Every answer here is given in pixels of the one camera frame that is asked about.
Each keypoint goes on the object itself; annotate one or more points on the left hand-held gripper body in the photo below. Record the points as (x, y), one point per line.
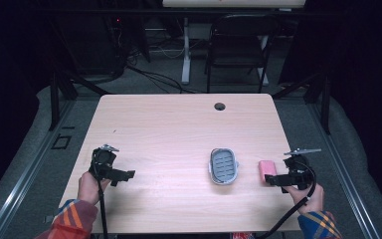
(103, 160)

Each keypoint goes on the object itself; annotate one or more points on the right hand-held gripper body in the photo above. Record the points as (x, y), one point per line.
(299, 167)

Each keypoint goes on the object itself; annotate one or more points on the pink soap bar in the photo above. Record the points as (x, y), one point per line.
(267, 169)

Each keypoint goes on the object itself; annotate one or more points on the person's right hand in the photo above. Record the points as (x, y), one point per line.
(306, 200)

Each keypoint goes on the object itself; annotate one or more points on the person's left hand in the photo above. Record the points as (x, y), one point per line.
(89, 190)

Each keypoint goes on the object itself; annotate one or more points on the grey soap dish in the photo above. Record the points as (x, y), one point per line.
(224, 166)

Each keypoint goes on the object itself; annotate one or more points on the black metal stand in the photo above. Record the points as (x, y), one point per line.
(61, 89)
(318, 96)

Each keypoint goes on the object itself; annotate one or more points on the white desk with legs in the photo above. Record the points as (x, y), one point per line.
(186, 49)

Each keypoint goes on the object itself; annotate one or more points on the black folding chair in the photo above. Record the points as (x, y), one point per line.
(242, 40)

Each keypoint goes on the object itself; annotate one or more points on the aluminium floor rail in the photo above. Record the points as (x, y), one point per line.
(23, 176)
(344, 176)

